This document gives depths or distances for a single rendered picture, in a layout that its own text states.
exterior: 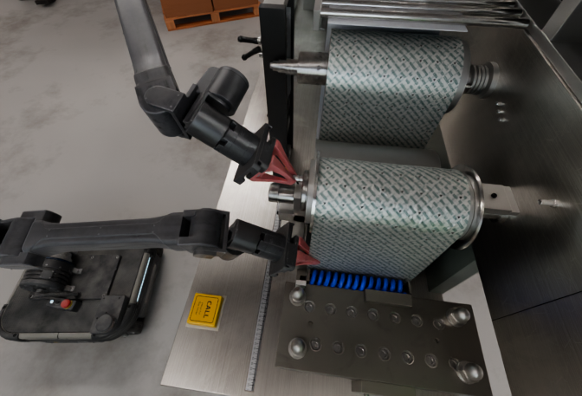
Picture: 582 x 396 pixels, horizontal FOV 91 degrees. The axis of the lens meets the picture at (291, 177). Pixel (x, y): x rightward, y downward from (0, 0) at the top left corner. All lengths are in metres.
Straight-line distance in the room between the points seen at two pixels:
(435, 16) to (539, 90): 0.20
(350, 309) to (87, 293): 1.35
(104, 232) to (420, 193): 0.56
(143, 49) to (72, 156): 2.25
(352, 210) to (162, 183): 1.90
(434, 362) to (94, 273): 1.52
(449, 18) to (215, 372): 0.85
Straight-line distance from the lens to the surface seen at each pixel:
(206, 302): 0.80
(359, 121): 0.63
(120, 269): 1.74
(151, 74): 0.52
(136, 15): 0.65
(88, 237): 0.66
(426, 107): 0.62
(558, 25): 0.61
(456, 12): 0.65
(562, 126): 0.54
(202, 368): 0.81
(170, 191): 2.19
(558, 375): 0.55
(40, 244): 0.72
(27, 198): 2.70
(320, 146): 0.61
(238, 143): 0.46
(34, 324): 1.87
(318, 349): 0.65
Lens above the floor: 1.68
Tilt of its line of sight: 54 degrees down
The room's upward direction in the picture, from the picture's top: straight up
